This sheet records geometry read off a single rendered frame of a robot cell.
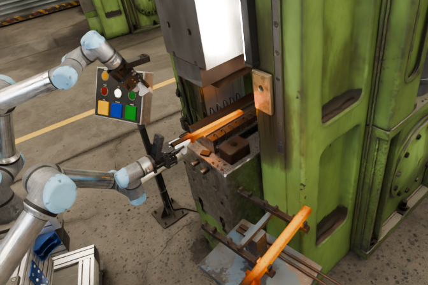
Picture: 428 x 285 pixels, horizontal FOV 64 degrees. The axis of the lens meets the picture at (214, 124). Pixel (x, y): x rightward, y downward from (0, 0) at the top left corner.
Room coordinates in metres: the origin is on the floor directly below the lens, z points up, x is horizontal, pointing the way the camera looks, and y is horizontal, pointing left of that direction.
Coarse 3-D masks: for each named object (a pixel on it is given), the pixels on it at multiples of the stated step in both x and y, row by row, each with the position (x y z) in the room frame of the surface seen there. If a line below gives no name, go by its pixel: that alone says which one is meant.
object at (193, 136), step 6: (234, 114) 1.40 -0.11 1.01; (240, 114) 1.41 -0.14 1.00; (222, 120) 1.36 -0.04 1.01; (228, 120) 1.37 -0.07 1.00; (210, 126) 1.32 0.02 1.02; (216, 126) 1.33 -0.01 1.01; (192, 132) 1.29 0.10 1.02; (198, 132) 1.28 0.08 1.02; (204, 132) 1.29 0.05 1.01; (180, 138) 1.25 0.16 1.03; (186, 138) 1.24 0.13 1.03; (192, 138) 1.25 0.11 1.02; (174, 144) 1.21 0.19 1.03
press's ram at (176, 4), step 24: (168, 0) 1.35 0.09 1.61; (192, 0) 1.21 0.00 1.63; (216, 0) 1.24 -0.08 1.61; (168, 24) 1.39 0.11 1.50; (192, 24) 1.23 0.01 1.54; (216, 24) 1.24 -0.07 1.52; (240, 24) 1.30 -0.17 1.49; (168, 48) 1.43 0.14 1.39; (192, 48) 1.26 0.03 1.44; (216, 48) 1.23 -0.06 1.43; (240, 48) 1.29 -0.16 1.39
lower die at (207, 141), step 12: (252, 96) 1.57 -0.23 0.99; (228, 108) 1.51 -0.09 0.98; (240, 108) 1.46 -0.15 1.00; (252, 108) 1.44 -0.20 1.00; (204, 120) 1.43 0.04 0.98; (216, 120) 1.40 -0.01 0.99; (240, 120) 1.36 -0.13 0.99; (252, 120) 1.37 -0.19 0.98; (216, 132) 1.30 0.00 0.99; (228, 132) 1.29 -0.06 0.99; (204, 144) 1.30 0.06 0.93; (216, 144) 1.25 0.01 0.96
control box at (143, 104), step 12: (144, 72) 1.65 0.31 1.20; (96, 84) 1.79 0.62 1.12; (108, 84) 1.74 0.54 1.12; (96, 96) 1.75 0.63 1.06; (108, 96) 1.71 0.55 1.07; (120, 96) 1.66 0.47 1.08; (144, 96) 1.60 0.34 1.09; (96, 108) 1.72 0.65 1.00; (144, 108) 1.58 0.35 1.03; (120, 120) 1.61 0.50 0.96; (132, 120) 1.56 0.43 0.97; (144, 120) 1.56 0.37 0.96
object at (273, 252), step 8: (304, 208) 0.81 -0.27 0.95; (296, 216) 0.78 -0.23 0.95; (304, 216) 0.78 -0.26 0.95; (296, 224) 0.75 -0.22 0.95; (288, 232) 0.72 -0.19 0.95; (280, 240) 0.70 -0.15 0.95; (288, 240) 0.70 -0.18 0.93; (272, 248) 0.67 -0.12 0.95; (280, 248) 0.67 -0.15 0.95; (264, 256) 0.65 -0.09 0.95; (272, 256) 0.64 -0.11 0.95; (264, 264) 0.62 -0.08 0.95; (248, 272) 0.60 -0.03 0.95; (256, 272) 0.60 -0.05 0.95; (264, 272) 0.61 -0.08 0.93; (248, 280) 0.57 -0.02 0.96; (256, 280) 0.57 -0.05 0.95
